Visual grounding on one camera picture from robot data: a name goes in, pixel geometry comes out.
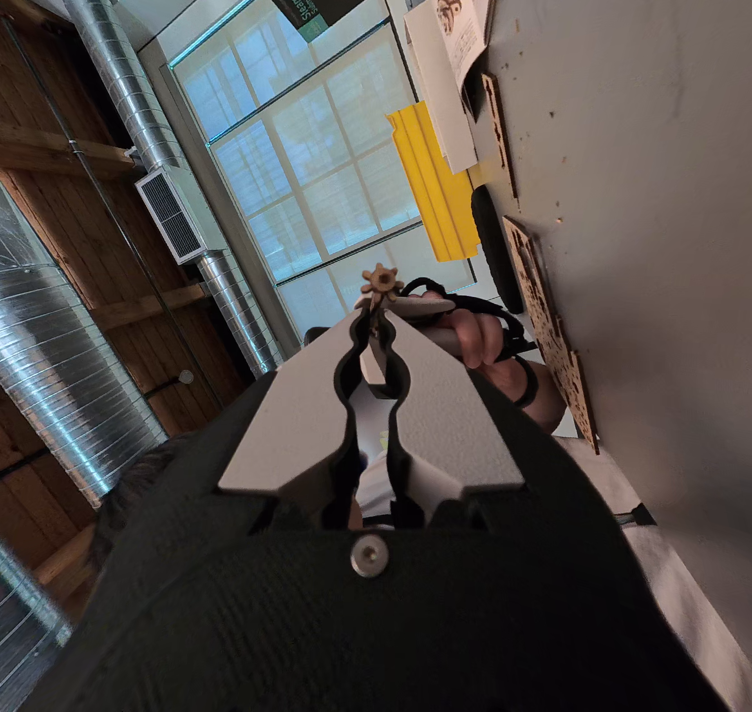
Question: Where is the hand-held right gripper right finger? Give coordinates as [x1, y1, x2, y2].
[381, 310, 525, 529]

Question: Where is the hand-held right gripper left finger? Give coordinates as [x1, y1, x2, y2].
[216, 309, 370, 529]

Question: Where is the wooden axle with gears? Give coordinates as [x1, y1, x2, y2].
[360, 264, 401, 339]

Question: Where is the large wooden parts sheet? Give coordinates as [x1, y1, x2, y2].
[501, 214, 601, 456]

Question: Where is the small wooden parts sheet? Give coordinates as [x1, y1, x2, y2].
[481, 71, 520, 200]

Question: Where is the person's left hand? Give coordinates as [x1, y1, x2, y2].
[410, 290, 569, 437]

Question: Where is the yellow plastic bin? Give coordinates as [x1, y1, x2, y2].
[385, 101, 484, 264]

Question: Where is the person's dark hair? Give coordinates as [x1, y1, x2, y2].
[91, 433, 195, 566]

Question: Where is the large paned window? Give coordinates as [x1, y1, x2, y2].
[169, 0, 478, 366]

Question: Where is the white cardboard box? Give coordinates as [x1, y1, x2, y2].
[403, 0, 479, 176]

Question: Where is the white air vent unit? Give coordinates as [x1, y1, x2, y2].
[134, 162, 229, 266]

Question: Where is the instruction booklet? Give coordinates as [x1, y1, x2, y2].
[420, 0, 507, 92]

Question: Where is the wide metal air duct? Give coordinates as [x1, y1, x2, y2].
[0, 183, 170, 510]
[0, 538, 74, 701]

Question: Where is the narrow metal air duct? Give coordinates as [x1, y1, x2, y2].
[50, 0, 287, 379]

